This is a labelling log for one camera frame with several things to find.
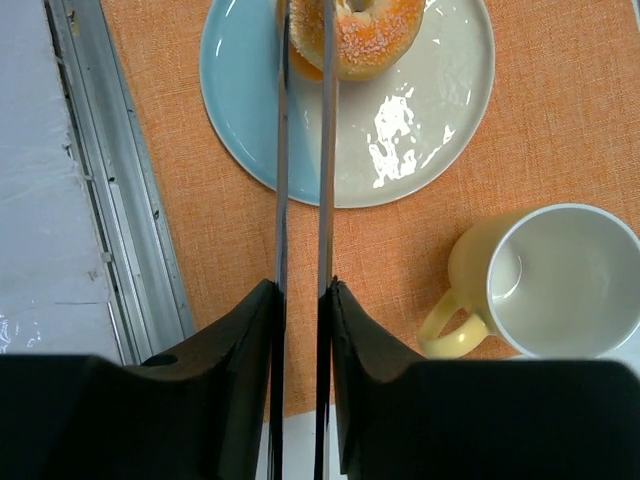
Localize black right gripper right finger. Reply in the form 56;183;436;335
321;281;639;479

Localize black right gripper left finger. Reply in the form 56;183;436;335
1;280;277;479

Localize sugared orange donut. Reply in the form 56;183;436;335
276;0;426;82

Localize silver metal tongs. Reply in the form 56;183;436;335
268;1;338;479

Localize yellow ceramic mug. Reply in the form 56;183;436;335
417;203;639;358

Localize blue and beige plate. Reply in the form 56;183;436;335
200;1;495;208

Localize orange cloth placemat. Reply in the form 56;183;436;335
100;0;640;417

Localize aluminium table frame rail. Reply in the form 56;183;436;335
45;1;195;364

